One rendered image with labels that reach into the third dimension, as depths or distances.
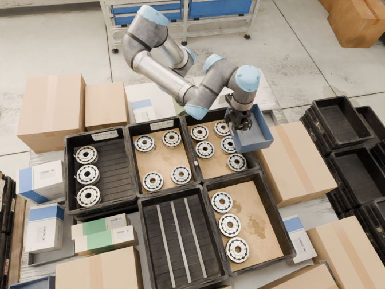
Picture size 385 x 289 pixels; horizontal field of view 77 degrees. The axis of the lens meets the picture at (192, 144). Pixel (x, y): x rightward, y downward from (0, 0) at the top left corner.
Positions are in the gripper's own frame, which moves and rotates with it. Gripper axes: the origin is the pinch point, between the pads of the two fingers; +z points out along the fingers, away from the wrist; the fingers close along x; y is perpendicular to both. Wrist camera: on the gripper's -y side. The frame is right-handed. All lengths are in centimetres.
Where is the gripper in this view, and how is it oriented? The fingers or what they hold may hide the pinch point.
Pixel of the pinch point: (233, 128)
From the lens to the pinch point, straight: 107.4
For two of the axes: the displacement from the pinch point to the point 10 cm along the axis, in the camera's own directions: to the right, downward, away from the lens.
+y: 2.1, 8.6, -4.6
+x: 9.8, -2.0, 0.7
